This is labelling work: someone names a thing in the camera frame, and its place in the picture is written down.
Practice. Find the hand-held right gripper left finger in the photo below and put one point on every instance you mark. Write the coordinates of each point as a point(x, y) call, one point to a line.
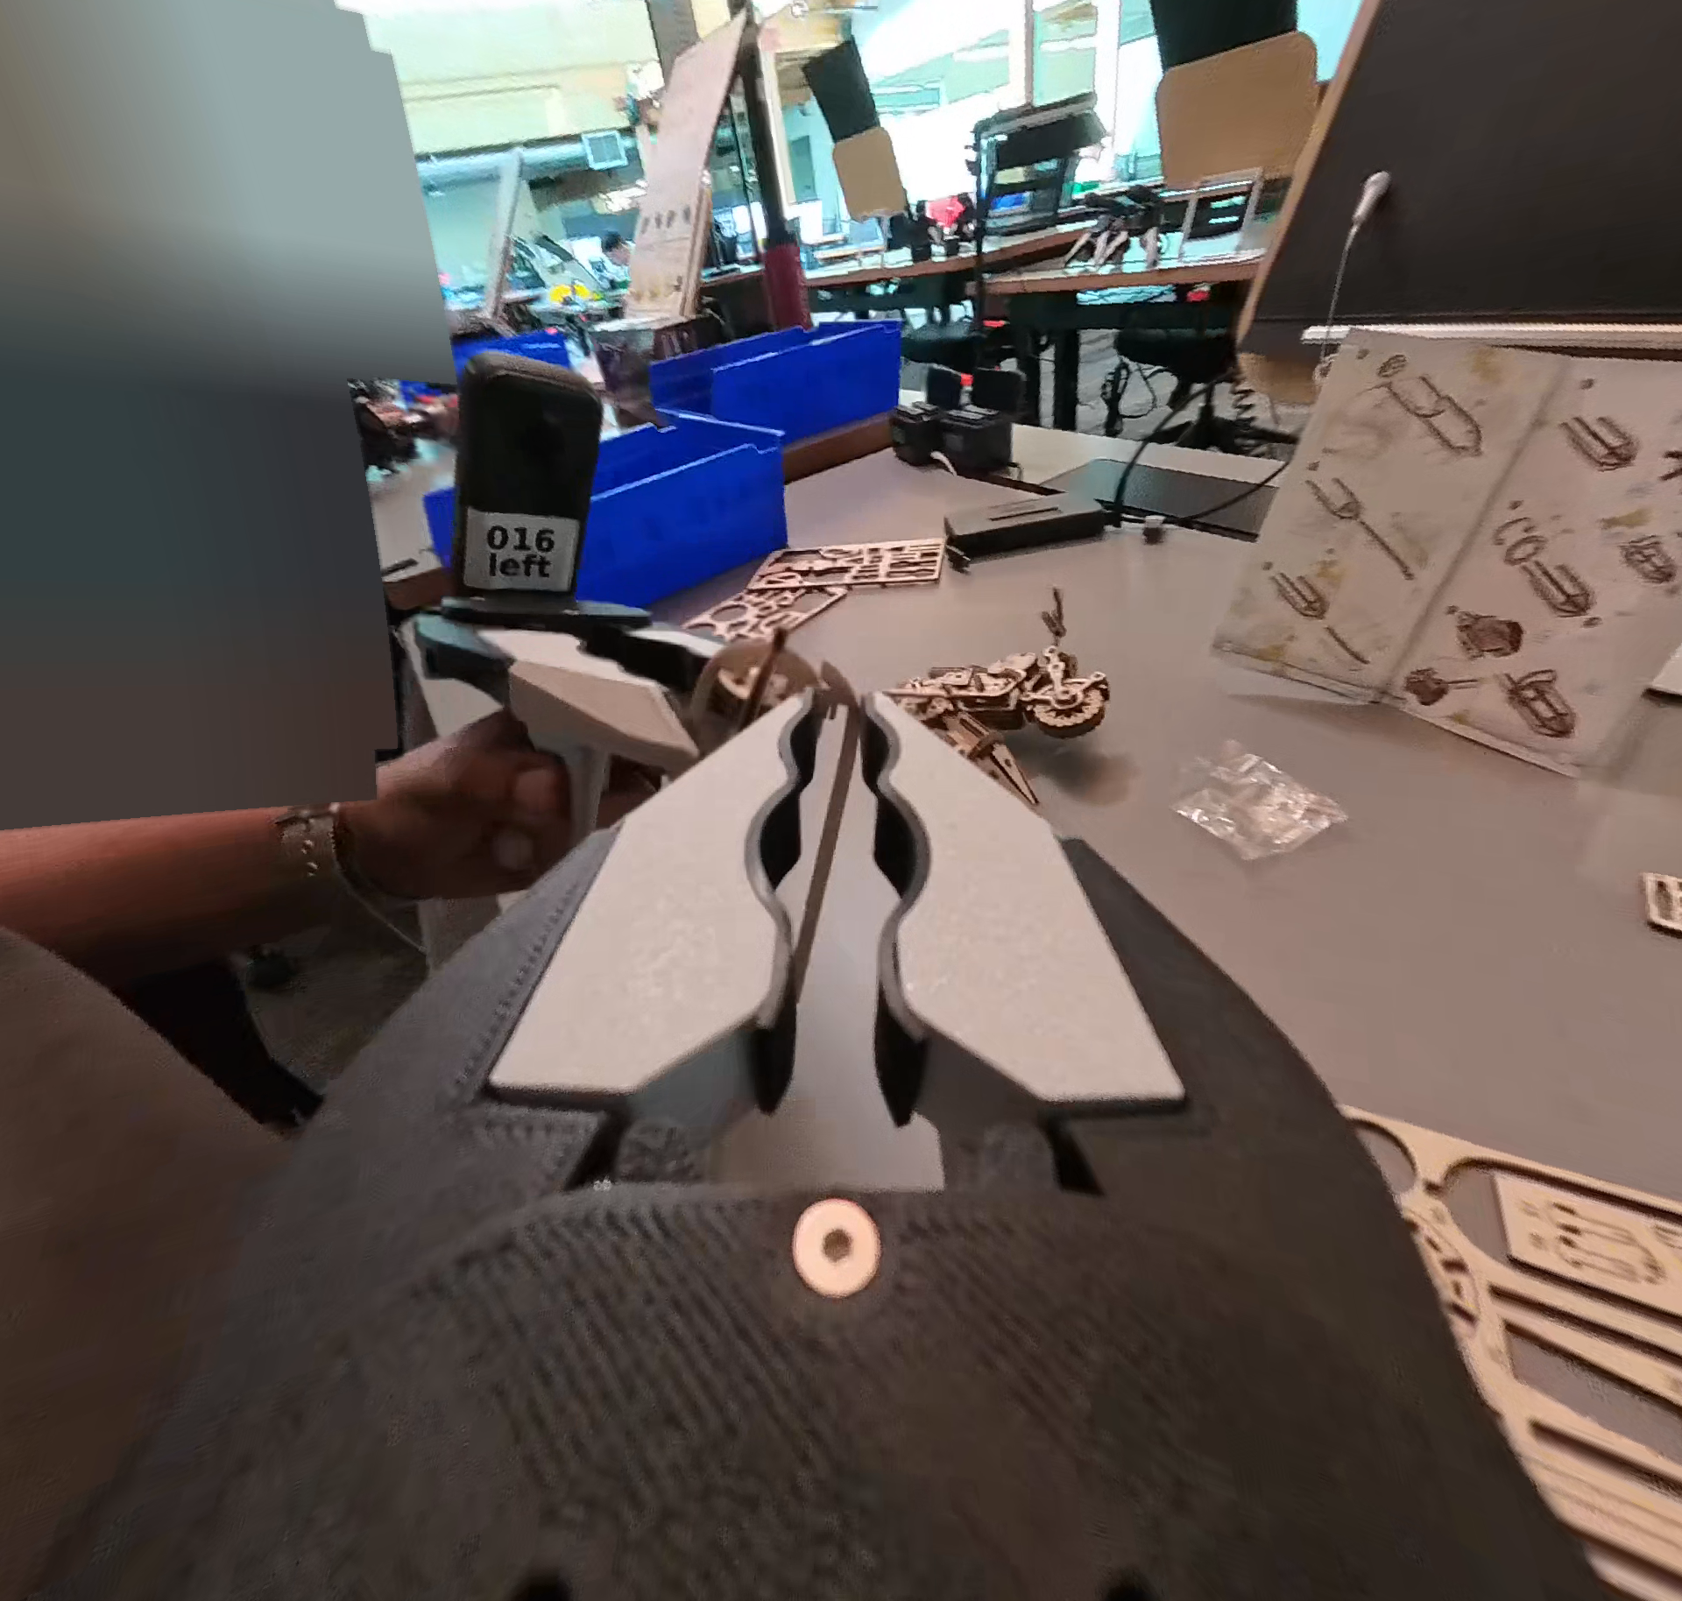
point(656, 945)

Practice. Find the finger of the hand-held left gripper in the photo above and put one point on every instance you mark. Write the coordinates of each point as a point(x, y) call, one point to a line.
point(604, 708)

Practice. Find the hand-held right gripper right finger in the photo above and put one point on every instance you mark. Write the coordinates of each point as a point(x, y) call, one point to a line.
point(1025, 945)

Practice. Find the thin wooden rib piece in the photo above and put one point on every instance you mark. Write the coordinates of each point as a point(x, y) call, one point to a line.
point(821, 865)

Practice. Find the person's left forearm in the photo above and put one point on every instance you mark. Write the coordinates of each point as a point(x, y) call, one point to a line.
point(145, 878)

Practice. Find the grey desk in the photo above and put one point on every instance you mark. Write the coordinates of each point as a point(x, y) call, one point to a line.
point(1313, 971)

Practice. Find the black desk mat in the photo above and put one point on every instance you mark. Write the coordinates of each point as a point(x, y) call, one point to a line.
point(1182, 490)

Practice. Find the person's left hand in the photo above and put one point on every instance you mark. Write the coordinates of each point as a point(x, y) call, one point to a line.
point(447, 826)

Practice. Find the large blue plastic bin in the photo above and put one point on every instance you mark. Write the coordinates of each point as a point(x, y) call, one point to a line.
point(670, 510)

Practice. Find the wooden motorcycle model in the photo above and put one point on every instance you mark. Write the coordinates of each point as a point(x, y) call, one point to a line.
point(1011, 694)

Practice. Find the clear plastic bag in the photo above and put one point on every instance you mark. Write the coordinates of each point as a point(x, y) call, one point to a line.
point(1254, 800)

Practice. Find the wooden sheet with fine parts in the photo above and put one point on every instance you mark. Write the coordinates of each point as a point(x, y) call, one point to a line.
point(854, 563)

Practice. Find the silver wristwatch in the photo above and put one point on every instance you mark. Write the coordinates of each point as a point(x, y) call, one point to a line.
point(308, 841)

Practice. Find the black battery charger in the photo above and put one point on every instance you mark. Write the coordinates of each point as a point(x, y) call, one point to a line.
point(978, 426)
point(917, 434)

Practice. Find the flat black device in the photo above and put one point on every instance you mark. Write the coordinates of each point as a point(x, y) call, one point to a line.
point(1025, 524)

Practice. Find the printed instruction sheet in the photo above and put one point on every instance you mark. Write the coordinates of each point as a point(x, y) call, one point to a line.
point(1445, 549)

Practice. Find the wide wooden part sheet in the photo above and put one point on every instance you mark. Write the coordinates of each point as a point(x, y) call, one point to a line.
point(1550, 1272)

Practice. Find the small wooden part piece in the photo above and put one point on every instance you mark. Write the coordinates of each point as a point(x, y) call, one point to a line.
point(1662, 902)

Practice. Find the black divider panel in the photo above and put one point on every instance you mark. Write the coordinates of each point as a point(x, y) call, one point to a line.
point(1511, 116)

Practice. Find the black post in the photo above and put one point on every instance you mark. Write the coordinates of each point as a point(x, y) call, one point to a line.
point(762, 116)

